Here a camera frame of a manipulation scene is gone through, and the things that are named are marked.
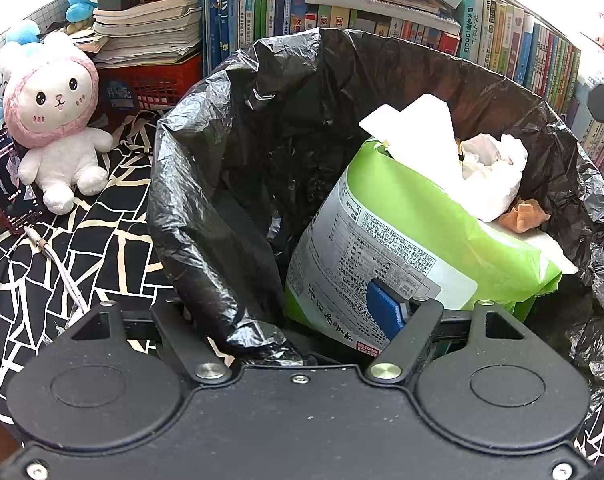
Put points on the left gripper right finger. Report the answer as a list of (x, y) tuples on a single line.
[(408, 325)]

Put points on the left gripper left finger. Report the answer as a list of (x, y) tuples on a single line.
[(187, 350)]

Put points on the black trash bag bin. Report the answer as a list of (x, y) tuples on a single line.
[(246, 158)]

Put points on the stack of paper books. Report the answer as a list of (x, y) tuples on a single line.
[(152, 33)]

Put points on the row of upright books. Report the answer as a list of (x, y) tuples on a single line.
[(554, 48)]

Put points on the green white snack bag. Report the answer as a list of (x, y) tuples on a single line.
[(384, 220)]

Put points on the white crumpled tissue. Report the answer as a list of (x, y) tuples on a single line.
[(492, 171)]

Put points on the white paper card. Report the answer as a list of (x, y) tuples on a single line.
[(424, 127)]

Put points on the black white patterned cloth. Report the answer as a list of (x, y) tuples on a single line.
[(103, 242)]

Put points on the dark photo card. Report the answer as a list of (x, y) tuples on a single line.
[(20, 204)]

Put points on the red plastic crate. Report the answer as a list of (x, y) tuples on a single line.
[(148, 87)]

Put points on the pink white bunny plush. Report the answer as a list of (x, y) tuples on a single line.
[(49, 93)]

